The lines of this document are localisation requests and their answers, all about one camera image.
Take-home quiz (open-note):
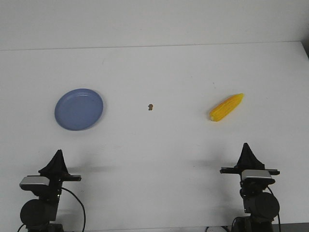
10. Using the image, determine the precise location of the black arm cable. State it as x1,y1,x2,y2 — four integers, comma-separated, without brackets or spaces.
18,187,86,232
267,185,282,232

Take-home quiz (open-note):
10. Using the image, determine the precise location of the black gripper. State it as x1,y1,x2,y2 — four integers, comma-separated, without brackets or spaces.
220,143,280,175
38,149,82,191

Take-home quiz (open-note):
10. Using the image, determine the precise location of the yellow corn cob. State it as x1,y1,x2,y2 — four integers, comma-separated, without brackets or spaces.
209,93,244,122

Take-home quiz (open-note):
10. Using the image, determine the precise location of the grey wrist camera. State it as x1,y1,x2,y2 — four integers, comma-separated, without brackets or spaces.
19,175,50,191
240,173,275,185

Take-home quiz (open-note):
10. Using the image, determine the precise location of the blue round plate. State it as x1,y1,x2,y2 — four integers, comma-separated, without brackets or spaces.
54,88,104,131

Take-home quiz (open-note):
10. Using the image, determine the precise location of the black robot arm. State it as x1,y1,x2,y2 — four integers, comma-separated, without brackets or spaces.
19,149,86,232
220,143,280,232

